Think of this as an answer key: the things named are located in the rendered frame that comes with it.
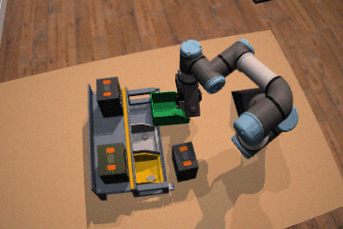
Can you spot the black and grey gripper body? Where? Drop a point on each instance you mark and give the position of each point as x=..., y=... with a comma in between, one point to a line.
x=179, y=85

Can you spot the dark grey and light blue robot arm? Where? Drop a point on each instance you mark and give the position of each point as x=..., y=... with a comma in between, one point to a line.
x=274, y=105

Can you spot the grey metal rack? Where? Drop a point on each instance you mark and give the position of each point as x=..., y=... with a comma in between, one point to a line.
x=112, y=130

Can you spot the green bin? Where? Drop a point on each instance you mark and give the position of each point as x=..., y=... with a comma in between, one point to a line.
x=164, y=110

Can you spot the yellow open bin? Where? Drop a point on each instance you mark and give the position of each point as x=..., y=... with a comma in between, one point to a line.
x=146, y=165

